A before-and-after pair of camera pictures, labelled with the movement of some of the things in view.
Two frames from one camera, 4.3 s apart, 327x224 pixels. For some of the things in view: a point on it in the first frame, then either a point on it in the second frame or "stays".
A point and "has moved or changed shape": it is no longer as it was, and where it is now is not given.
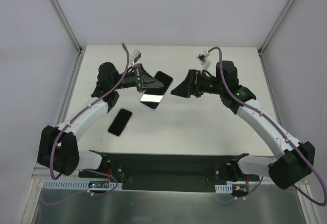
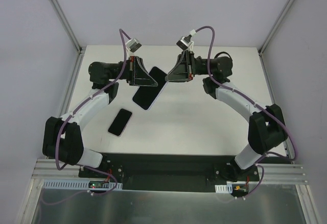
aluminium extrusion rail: (42, 172) stays
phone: (152, 97) has moved or changed shape
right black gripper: (193, 83) -> (190, 66)
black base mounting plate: (166, 173) stays
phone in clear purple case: (120, 122) stays
